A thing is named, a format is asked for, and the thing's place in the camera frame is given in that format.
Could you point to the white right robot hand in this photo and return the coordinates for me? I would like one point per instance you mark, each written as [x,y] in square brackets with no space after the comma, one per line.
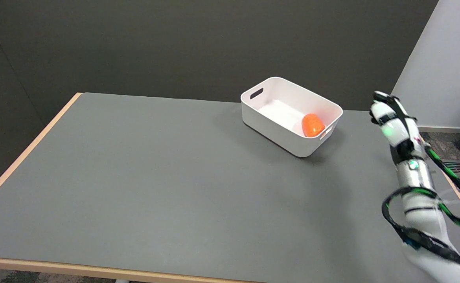
[395,124]

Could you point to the orange mango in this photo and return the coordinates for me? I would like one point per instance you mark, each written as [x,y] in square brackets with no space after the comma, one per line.
[313,125]

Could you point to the white plastic box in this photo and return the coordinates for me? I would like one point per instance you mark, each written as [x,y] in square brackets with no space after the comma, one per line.
[281,114]

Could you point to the floor vent grille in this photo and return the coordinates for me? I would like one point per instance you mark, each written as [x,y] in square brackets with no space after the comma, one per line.
[457,168]

